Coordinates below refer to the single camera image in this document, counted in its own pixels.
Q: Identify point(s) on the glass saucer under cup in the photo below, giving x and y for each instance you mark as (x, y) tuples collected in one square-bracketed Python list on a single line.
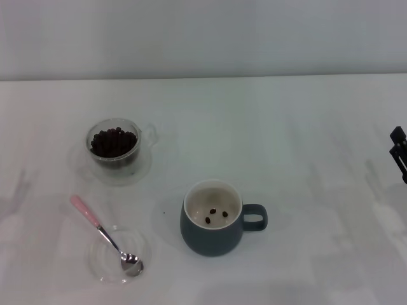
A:
[(144, 171)]

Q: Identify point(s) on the coffee beans pile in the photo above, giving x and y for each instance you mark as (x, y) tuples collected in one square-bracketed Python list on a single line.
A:
[(113, 143)]

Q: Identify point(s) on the clear glass cup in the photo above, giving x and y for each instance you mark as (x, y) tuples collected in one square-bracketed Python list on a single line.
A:
[(144, 135)]

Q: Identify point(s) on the dark teal ceramic mug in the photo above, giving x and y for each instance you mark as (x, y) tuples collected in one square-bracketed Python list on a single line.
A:
[(206, 239)]

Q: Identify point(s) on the small clear glass dish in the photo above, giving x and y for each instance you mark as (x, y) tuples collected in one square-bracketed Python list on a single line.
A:
[(101, 270)]

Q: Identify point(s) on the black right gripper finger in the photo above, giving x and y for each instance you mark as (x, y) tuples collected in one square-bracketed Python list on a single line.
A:
[(400, 149)]

